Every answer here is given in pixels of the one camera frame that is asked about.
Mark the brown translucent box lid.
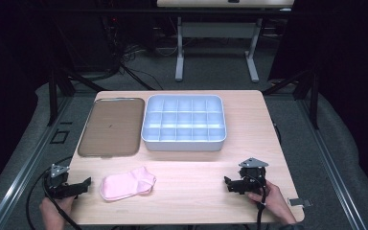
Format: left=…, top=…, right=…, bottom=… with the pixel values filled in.
left=77, top=97, right=146, bottom=158

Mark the grey metal table clip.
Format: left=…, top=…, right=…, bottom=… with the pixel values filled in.
left=287, top=197, right=313, bottom=208

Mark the person's left hand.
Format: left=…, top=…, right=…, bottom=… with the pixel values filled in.
left=38, top=195, right=78, bottom=225

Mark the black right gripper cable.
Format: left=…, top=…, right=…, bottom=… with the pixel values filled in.
left=244, top=173, right=268, bottom=230

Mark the person's right hand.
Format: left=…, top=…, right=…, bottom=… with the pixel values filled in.
left=246, top=180, right=296, bottom=224

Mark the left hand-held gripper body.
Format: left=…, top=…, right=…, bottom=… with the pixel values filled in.
left=46, top=163, right=84, bottom=199

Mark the aluminium floor rail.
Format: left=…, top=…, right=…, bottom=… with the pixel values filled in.
left=0, top=95, right=75, bottom=230
left=296, top=95, right=368, bottom=230

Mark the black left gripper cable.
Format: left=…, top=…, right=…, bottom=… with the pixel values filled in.
left=25, top=155, right=84, bottom=230

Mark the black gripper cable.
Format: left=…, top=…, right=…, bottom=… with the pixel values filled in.
left=244, top=173, right=268, bottom=230
left=25, top=155, right=84, bottom=230

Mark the white divided storage box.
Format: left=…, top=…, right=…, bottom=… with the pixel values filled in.
left=140, top=94, right=228, bottom=152

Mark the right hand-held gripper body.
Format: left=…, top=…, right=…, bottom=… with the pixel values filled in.
left=236, top=157, right=269, bottom=195

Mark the desk with white legs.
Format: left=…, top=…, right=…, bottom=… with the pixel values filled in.
left=156, top=0, right=295, bottom=83

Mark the pink sock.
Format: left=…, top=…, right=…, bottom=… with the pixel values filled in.
left=99, top=166, right=157, bottom=202

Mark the black metal frame strut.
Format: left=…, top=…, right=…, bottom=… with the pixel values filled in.
left=262, top=68, right=320, bottom=130
left=47, top=66, right=107, bottom=127

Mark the bundle of black floor cables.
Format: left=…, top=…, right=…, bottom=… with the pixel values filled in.
left=101, top=15, right=165, bottom=92

